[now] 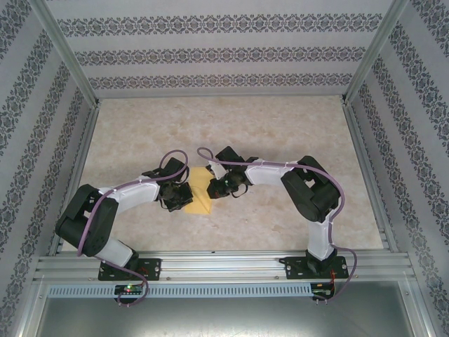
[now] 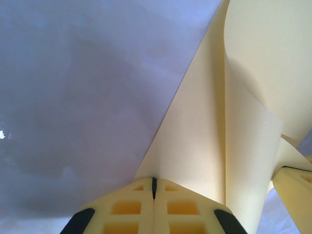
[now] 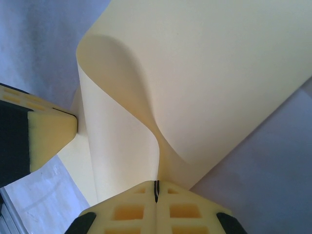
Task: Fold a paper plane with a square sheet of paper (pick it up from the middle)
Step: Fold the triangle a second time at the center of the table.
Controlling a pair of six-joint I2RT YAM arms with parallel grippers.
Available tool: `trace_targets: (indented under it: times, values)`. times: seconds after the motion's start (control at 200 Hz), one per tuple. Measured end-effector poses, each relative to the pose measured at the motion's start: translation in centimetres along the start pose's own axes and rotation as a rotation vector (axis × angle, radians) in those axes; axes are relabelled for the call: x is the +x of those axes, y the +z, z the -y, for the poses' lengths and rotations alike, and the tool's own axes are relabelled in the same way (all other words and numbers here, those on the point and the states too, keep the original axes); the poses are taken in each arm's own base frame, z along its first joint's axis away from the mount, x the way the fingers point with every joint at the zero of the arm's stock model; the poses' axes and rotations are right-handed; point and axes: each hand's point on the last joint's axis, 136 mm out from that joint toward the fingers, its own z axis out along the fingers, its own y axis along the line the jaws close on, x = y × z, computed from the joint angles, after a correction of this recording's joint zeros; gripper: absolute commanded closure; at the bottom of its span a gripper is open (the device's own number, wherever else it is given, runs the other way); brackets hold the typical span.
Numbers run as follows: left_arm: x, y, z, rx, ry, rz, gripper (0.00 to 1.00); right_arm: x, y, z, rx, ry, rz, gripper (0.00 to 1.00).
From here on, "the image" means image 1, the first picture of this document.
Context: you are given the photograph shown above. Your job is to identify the yellow paper sheet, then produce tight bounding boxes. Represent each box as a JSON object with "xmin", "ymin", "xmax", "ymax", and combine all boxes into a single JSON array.
[{"xmin": 183, "ymin": 166, "xmax": 216, "ymax": 215}]

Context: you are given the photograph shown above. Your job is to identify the grey sheet metal panel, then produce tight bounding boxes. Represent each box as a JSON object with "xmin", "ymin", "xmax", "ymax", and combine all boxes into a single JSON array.
[{"xmin": 33, "ymin": 297, "xmax": 418, "ymax": 337}]

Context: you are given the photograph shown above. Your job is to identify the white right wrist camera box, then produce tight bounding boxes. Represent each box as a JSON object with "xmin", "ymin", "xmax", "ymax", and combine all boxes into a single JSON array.
[{"xmin": 208, "ymin": 161, "xmax": 228, "ymax": 180}]

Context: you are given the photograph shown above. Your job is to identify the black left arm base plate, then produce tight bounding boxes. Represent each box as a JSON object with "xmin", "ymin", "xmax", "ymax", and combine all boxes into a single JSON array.
[{"xmin": 97, "ymin": 258, "xmax": 163, "ymax": 282}]

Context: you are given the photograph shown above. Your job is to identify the long aluminium mounting rail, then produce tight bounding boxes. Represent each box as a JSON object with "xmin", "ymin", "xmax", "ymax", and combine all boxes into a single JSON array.
[{"xmin": 33, "ymin": 249, "xmax": 417, "ymax": 282}]

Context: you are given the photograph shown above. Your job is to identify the aluminium table side rail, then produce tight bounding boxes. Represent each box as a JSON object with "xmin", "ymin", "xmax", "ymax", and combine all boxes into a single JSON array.
[
  {"xmin": 47, "ymin": 103, "xmax": 102, "ymax": 256},
  {"xmin": 342, "ymin": 103, "xmax": 401, "ymax": 253}
]

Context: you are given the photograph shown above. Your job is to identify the slotted grey cable duct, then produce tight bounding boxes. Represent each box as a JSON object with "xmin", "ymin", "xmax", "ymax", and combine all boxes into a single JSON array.
[{"xmin": 47, "ymin": 282, "xmax": 336, "ymax": 299}]

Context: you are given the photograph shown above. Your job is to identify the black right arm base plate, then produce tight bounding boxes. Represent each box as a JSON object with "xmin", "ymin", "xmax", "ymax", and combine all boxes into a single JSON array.
[{"xmin": 279, "ymin": 256, "xmax": 350, "ymax": 281}]

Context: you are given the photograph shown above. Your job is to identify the aluminium frame post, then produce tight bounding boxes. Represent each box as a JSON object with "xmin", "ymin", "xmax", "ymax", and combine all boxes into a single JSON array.
[
  {"xmin": 29, "ymin": 0, "xmax": 101, "ymax": 108},
  {"xmin": 340, "ymin": 0, "xmax": 411, "ymax": 106}
]

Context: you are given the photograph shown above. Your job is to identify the short aluminium frame bar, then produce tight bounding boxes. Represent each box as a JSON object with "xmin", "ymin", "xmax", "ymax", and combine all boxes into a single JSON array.
[
  {"xmin": 9, "ymin": 277, "xmax": 48, "ymax": 337},
  {"xmin": 401, "ymin": 277, "xmax": 440, "ymax": 337}
]

